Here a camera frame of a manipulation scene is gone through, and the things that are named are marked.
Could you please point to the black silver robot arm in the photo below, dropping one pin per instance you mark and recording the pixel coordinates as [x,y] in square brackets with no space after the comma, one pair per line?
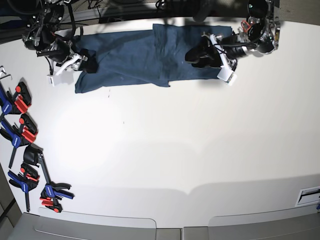
[44,24]
[259,32]

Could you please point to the black hanging camera mount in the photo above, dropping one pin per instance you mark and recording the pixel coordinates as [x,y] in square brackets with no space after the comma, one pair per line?
[202,9]

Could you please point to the white label plate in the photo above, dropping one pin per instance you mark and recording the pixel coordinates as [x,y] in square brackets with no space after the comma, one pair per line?
[308,196]

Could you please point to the blue red bar clamp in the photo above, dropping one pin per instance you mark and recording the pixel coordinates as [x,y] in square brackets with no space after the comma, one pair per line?
[53,192]
[26,180]
[23,135]
[17,103]

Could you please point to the metal hex key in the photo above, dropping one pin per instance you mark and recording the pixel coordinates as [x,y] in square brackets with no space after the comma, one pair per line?
[4,74]

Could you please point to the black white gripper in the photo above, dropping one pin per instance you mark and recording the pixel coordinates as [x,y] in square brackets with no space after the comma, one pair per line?
[62,53]
[214,51]

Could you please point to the dark blue T-shirt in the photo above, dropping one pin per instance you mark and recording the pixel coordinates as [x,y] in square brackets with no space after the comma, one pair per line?
[155,56]

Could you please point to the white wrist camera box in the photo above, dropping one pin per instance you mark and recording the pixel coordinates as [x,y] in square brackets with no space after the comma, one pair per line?
[56,80]
[227,75]

